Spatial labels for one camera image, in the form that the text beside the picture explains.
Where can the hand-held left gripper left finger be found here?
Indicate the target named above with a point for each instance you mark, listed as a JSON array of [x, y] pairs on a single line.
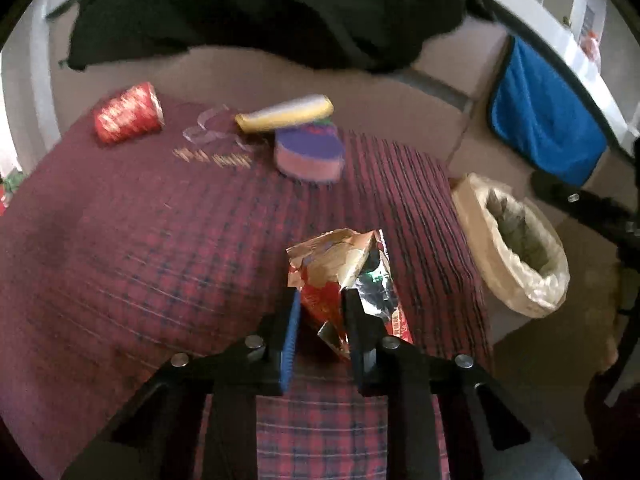
[[290, 350]]

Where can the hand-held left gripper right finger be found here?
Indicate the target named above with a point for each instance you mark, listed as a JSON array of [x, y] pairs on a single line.
[[357, 367]]

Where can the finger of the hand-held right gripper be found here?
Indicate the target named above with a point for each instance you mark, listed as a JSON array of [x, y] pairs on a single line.
[[580, 202]]

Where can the trash bin with beige bag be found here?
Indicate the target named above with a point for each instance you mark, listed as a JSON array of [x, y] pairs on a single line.
[[510, 245]]

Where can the red foil snack wrapper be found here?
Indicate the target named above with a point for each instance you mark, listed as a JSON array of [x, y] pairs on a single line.
[[325, 265]]

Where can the blue towel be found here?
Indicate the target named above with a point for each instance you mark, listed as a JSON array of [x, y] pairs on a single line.
[[545, 110]]

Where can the white table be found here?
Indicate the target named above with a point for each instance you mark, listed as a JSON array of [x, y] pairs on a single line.
[[545, 15]]

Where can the red plaid blanket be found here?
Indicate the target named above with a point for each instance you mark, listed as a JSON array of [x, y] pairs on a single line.
[[125, 240]]

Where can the pile of small gold sticks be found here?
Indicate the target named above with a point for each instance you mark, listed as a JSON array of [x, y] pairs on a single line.
[[220, 159]]

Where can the clear plastic wrapper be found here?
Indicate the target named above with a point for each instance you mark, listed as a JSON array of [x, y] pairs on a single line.
[[200, 132]]

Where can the red and gold paper cup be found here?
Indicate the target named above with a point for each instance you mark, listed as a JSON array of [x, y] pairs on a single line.
[[127, 115]]

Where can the green and red packet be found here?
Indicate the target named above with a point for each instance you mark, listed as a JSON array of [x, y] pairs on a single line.
[[12, 190]]

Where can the black cloth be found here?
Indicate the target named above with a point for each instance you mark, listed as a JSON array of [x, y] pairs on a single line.
[[275, 10]]

